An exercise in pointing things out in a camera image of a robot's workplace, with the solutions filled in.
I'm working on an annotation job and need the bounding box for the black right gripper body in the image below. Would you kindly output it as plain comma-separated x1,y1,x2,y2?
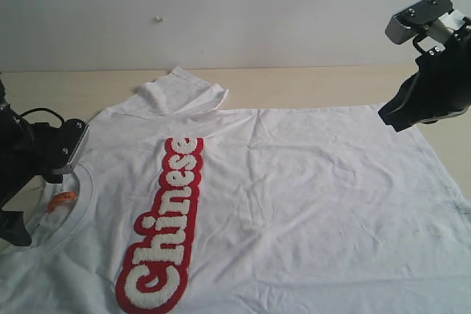
411,17,470,108

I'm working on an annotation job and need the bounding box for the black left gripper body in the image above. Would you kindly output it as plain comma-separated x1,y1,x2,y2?
1,107,63,206

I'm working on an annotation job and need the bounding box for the white t-shirt red lettering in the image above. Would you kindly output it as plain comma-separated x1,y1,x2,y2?
1,68,470,313

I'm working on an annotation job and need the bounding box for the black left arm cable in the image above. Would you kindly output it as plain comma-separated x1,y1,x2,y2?
14,107,65,127

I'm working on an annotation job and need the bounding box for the white wall hook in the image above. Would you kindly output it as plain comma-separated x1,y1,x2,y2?
153,16,164,23

